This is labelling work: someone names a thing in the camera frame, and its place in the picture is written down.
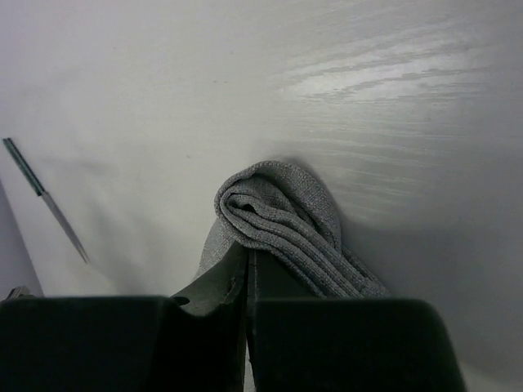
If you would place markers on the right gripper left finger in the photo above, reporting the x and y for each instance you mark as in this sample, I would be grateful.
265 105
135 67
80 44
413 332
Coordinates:
192 341

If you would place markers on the grey cloth napkin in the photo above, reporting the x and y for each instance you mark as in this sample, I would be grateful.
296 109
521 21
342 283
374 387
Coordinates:
278 207

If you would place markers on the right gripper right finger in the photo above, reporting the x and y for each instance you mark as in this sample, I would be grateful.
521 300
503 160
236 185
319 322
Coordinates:
298 342

